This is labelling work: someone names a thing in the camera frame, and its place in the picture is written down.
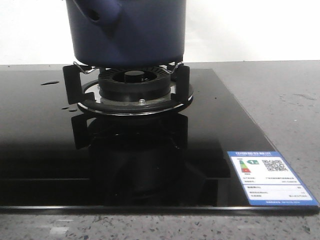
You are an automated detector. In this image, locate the dark blue pot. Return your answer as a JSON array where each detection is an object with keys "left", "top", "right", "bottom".
[{"left": 66, "top": 0, "right": 187, "bottom": 68}]

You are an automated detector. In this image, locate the black pot support grate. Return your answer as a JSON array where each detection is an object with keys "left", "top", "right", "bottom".
[{"left": 62, "top": 62, "right": 193, "bottom": 116}]

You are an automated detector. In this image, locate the black gas burner head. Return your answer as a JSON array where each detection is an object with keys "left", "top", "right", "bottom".
[{"left": 98, "top": 67, "right": 171, "bottom": 102}]

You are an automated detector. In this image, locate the black glass gas stove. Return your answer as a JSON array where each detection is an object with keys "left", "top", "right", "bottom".
[{"left": 0, "top": 69, "right": 320, "bottom": 215}]

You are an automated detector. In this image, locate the blue energy label sticker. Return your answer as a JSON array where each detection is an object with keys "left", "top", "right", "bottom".
[{"left": 227, "top": 151, "right": 319, "bottom": 207}]

